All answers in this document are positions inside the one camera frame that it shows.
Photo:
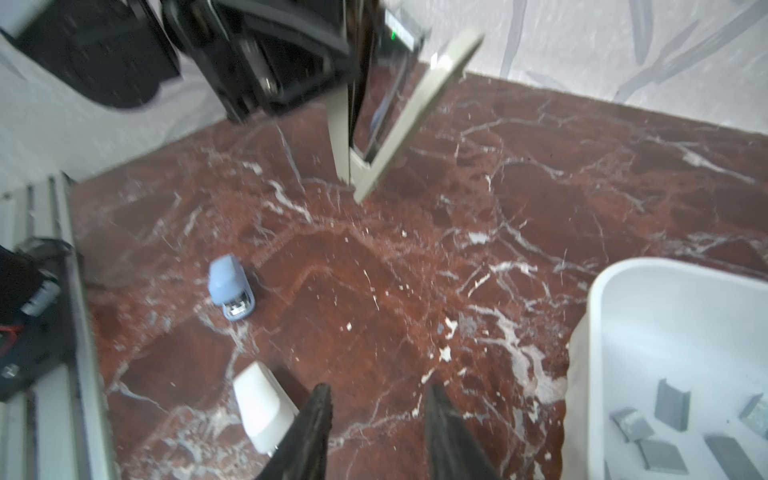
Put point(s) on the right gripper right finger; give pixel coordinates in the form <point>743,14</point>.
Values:
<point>452,450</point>

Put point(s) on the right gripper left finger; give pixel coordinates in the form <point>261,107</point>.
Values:
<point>303,453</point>

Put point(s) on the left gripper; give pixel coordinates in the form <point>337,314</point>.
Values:
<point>273,56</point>

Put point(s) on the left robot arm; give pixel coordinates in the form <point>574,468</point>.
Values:
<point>114,53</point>

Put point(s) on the grey staple strip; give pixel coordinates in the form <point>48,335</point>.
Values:
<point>672,406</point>
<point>632,425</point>
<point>732,458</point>
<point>754,416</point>
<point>662,457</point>

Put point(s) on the white plastic tray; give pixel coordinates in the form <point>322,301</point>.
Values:
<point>647,319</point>

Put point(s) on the aluminium front rail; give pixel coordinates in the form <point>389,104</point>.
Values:
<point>53,412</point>

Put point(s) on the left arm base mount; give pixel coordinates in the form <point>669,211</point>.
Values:
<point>37,320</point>

